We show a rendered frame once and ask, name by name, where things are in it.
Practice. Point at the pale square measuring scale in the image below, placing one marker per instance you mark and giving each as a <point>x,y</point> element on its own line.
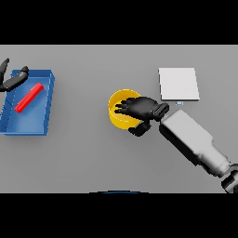
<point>178,83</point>

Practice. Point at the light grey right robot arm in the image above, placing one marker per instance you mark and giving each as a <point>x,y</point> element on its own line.
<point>192,141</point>

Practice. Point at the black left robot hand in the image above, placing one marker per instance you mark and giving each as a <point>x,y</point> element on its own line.
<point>13,81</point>

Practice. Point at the red beaker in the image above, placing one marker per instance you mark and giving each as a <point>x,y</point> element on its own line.
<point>29,97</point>

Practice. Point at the yellow bowl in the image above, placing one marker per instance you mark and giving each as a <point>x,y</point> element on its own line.
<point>120,119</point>

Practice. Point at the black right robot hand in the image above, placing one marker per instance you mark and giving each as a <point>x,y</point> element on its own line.
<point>143,107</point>

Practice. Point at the blue tray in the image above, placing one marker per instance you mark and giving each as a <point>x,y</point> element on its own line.
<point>27,117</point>

